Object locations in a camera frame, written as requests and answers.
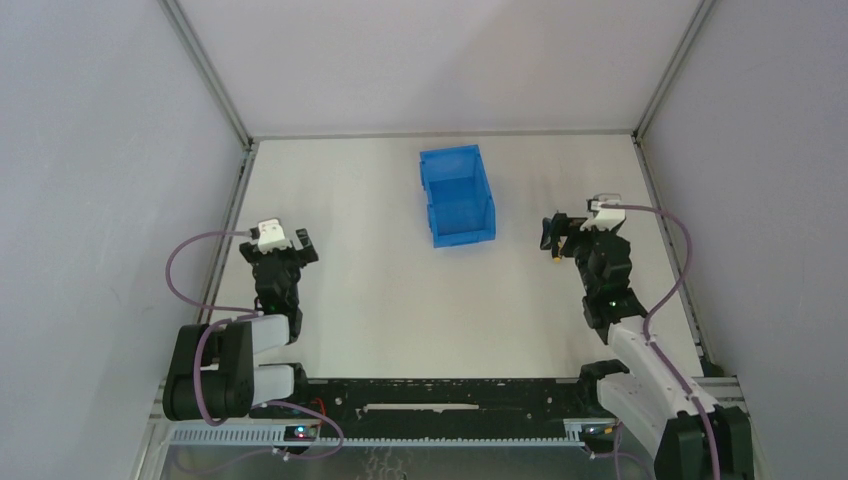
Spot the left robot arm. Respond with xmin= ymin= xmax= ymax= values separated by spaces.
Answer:
xmin=162 ymin=220 xmax=319 ymax=426

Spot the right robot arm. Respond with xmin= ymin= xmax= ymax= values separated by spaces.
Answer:
xmin=540 ymin=213 xmax=755 ymax=479

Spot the blue plastic bin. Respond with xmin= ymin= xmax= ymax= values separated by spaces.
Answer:
xmin=419 ymin=144 xmax=497 ymax=248

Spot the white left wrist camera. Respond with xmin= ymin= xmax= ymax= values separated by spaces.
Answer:
xmin=249 ymin=218 xmax=292 ymax=254

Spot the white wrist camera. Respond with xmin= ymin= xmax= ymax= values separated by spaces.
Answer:
xmin=249 ymin=218 xmax=292 ymax=254
xmin=580 ymin=193 xmax=626 ymax=231

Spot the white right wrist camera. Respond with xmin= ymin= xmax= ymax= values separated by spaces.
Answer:
xmin=580 ymin=193 xmax=626 ymax=231

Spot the aluminium frame right rail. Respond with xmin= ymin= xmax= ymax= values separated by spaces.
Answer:
xmin=631 ymin=1 xmax=720 ymax=374

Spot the aluminium frame rail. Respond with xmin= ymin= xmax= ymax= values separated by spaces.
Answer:
xmin=157 ymin=0 xmax=257 ymax=304
xmin=631 ymin=1 xmax=720 ymax=374

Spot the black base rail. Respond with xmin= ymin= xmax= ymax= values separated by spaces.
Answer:
xmin=250 ymin=378 xmax=614 ymax=437

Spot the grey slotted cable duct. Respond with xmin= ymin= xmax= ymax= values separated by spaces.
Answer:
xmin=169 ymin=424 xmax=585 ymax=447

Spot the aluminium frame left rail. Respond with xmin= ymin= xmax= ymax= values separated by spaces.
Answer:
xmin=157 ymin=0 xmax=257 ymax=304

